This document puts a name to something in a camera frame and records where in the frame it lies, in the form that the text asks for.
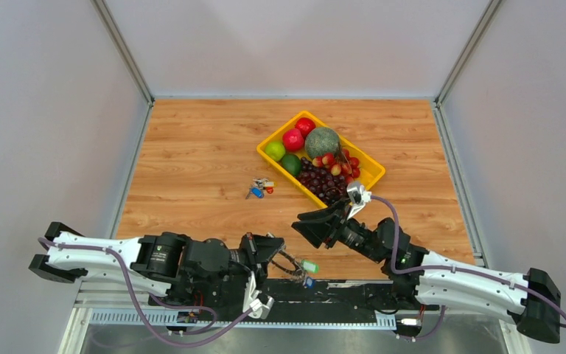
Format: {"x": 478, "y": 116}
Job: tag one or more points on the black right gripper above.
{"x": 317, "y": 231}

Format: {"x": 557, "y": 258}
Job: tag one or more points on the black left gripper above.
{"x": 257, "y": 247}

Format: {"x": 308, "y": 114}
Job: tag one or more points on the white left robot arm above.
{"x": 171, "y": 266}

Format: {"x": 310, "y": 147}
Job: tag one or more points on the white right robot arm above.
{"x": 530, "y": 301}

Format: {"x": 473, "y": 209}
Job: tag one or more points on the purple grape bunch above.
{"x": 321, "y": 183}

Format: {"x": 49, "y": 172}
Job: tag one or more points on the yellow plastic tray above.
{"x": 371, "y": 171}

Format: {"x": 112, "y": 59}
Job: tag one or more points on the key bunch with coloured tags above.
{"x": 260, "y": 187}

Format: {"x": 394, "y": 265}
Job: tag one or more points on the dark green avocado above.
{"x": 292, "y": 164}

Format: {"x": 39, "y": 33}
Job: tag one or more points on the netted green melon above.
{"x": 320, "y": 141}

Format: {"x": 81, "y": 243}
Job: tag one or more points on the light green apple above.
{"x": 275, "y": 150}

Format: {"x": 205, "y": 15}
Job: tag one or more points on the red apple front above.
{"x": 293, "y": 140}

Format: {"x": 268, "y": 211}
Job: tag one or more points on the red apple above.
{"x": 305, "y": 126}
{"x": 293, "y": 140}

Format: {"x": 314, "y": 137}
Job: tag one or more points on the red apple back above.
{"x": 305, "y": 126}

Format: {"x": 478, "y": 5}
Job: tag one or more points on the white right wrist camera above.
{"x": 359, "y": 196}

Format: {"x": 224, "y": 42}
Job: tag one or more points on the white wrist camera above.
{"x": 359, "y": 196}
{"x": 255, "y": 303}

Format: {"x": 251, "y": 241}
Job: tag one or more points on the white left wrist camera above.
{"x": 255, "y": 303}

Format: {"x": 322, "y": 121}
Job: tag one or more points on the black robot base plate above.
{"x": 348, "y": 300}

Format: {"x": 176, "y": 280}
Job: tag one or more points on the white slotted cable duct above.
{"x": 170, "y": 318}

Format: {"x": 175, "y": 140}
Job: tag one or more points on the right aluminium frame post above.
{"x": 480, "y": 29}

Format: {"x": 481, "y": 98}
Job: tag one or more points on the aluminium frame post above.
{"x": 480, "y": 29}
{"x": 113, "y": 30}

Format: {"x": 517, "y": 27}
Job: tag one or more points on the left aluminium frame post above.
{"x": 113, "y": 30}

